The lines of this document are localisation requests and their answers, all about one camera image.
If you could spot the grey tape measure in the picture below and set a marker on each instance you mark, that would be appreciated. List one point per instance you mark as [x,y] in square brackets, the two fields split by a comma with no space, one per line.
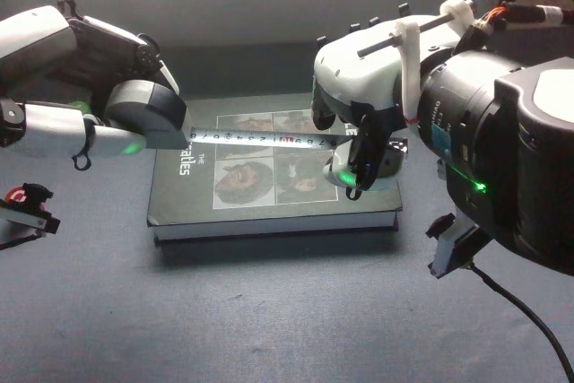
[148,105]

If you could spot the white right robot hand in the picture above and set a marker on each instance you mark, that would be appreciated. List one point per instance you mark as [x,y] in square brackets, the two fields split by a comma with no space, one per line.
[359,64]

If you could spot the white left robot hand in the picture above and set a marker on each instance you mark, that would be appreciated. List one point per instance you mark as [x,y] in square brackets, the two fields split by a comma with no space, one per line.
[36,37]

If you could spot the black Beatles book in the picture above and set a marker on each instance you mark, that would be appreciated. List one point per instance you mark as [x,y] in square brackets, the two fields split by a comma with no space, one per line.
[251,217]

